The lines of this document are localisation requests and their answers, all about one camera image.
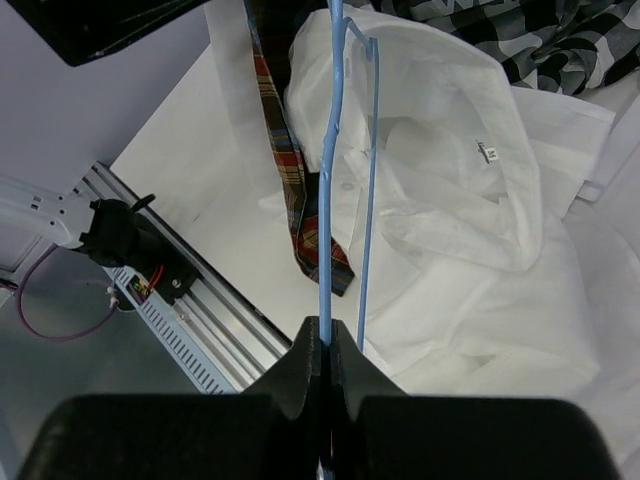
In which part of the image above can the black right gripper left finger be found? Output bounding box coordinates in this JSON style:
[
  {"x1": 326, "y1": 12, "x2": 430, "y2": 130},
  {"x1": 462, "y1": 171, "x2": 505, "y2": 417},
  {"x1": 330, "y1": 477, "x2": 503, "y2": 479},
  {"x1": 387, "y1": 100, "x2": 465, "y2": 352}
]
[{"x1": 18, "y1": 317, "x2": 325, "y2": 479}]

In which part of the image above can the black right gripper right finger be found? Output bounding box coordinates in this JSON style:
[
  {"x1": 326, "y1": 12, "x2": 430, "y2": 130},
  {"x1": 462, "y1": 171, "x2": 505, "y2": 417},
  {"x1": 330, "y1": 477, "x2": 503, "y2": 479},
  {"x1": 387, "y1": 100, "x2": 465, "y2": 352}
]
[{"x1": 327, "y1": 320, "x2": 621, "y2": 479}]

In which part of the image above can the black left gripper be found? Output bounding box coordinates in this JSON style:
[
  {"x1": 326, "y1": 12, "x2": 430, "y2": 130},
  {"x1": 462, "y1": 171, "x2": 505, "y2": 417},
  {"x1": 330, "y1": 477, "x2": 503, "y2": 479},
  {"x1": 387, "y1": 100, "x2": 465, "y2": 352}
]
[{"x1": 8, "y1": 0, "x2": 200, "y2": 67}]

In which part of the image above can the white linen shirt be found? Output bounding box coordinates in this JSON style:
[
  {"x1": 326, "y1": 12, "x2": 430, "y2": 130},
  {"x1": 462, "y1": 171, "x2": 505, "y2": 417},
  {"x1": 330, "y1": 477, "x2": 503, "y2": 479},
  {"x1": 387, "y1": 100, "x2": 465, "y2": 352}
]
[{"x1": 257, "y1": 3, "x2": 640, "y2": 471}]

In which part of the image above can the blue plastic hanger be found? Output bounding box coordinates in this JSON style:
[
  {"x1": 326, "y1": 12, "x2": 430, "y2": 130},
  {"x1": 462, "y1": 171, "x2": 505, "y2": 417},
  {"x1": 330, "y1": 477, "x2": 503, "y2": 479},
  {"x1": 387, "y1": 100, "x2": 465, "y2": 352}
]
[{"x1": 314, "y1": 0, "x2": 382, "y2": 480}]

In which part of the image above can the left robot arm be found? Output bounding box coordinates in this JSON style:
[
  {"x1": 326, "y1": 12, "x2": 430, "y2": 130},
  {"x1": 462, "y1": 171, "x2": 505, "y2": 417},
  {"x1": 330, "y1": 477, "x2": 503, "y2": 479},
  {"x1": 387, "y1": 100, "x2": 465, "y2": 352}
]
[{"x1": 1, "y1": 1, "x2": 208, "y2": 271}]

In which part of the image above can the red brown plaid shirt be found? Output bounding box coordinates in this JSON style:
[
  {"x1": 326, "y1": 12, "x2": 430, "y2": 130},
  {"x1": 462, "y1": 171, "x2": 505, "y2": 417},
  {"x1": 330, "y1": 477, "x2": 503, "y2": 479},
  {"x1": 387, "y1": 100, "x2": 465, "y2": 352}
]
[{"x1": 244, "y1": 0, "x2": 327, "y2": 282}]

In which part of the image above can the black white checked shirt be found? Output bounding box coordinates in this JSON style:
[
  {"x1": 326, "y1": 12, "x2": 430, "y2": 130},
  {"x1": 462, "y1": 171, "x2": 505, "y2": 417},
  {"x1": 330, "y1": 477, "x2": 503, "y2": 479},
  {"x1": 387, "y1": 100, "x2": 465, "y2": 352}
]
[{"x1": 373, "y1": 0, "x2": 639, "y2": 96}]

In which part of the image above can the aluminium mounting rail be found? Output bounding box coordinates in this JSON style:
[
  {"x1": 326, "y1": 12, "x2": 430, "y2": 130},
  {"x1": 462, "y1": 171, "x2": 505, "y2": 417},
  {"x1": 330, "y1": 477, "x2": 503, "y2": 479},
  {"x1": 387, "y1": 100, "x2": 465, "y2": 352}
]
[{"x1": 72, "y1": 160, "x2": 294, "y2": 396}]

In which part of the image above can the white slotted cable duct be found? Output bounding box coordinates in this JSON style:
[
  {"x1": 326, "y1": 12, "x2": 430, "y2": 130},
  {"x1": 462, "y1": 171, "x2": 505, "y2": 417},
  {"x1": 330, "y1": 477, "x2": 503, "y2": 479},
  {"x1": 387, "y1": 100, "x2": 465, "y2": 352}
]
[{"x1": 103, "y1": 267, "x2": 238, "y2": 395}]

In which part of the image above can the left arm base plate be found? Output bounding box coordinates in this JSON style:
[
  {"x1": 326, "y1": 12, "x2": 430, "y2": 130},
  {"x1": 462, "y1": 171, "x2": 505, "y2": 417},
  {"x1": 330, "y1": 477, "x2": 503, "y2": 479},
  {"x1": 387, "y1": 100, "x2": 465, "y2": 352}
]
[{"x1": 128, "y1": 216, "x2": 199, "y2": 305}]

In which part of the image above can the purple floor cable left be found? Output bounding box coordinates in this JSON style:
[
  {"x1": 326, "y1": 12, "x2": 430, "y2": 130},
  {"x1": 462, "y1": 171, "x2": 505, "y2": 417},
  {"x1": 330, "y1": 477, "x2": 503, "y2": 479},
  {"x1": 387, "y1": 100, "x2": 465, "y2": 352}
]
[{"x1": 17, "y1": 244, "x2": 121, "y2": 343}]

